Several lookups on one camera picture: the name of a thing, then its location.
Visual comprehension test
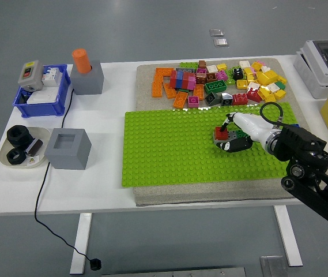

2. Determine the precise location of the grey-beige mat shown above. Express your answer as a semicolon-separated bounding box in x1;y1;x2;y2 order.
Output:
134;57;311;207

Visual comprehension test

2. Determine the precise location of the white electrical enclosure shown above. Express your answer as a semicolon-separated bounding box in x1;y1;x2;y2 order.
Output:
293;39;328;99

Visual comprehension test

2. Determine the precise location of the white flat box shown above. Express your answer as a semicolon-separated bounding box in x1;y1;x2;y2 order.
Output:
27;86;60;104

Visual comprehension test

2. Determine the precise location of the brown roller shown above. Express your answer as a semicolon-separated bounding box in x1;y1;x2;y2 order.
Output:
25;138;44;155

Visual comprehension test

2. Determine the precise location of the green studded baseplate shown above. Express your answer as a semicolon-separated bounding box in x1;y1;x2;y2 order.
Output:
120;103;301;189

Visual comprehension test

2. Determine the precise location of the red tall toy brick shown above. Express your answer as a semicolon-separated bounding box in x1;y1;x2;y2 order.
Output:
168;70;179;89
182;72;193;90

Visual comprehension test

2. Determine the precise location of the grey switch box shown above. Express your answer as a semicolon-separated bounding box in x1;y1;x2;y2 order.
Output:
18;59;44;92

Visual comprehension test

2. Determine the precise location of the grey long toy brick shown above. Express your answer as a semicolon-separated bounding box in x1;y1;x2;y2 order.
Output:
213;129;239;146

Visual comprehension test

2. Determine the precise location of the large yellow toy brick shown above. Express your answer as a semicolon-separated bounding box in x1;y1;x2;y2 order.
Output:
256;70;278;85

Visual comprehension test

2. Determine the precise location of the orange cylinder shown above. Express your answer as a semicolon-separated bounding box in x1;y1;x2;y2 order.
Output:
71;48;92;74

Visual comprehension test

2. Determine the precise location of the white table leg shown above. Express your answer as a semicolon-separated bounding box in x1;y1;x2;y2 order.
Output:
273;205;303;268
70;212;93;275

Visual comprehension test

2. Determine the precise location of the grey metal plate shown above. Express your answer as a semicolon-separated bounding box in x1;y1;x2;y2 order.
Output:
260;255;289;277

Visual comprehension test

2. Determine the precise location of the grey block square hole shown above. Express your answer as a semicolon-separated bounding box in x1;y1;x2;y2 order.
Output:
44;128;92;171

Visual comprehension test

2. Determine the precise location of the beige tray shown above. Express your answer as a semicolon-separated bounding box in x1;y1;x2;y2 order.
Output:
0;126;51;169

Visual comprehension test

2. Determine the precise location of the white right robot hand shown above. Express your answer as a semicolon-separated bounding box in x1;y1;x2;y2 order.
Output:
214;112;273;154

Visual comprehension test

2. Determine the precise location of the small black nut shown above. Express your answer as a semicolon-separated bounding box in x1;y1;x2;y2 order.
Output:
6;148;27;166

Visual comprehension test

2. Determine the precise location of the white circuit breaker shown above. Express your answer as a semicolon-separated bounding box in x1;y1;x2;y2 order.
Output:
42;66;63;87

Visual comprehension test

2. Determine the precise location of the red square toy brick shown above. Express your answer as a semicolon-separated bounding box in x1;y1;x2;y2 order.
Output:
213;126;229;141

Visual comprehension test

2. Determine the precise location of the grey metal bar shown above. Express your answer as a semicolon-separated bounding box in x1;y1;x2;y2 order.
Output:
101;267;247;277

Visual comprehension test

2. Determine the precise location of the black cable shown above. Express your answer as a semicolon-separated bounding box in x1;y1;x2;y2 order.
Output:
33;88;94;265

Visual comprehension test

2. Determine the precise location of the large black nut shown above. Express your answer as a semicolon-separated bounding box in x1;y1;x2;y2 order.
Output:
7;124;32;149

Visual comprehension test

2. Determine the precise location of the white warning label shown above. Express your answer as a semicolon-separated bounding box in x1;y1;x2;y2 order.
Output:
25;155;40;168

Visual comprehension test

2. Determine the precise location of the blue plastic bin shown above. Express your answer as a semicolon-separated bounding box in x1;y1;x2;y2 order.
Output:
13;63;71;118

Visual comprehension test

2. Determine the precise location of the orange long toy brick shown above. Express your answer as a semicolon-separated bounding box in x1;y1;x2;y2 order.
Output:
151;75;164;98
154;68;175;78

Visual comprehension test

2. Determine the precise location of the grey slope toy brick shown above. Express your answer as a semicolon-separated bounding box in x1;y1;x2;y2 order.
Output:
204;92;219;105
220;92;233;107

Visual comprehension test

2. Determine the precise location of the grey block round hole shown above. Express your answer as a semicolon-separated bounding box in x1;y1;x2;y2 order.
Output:
70;59;105;95

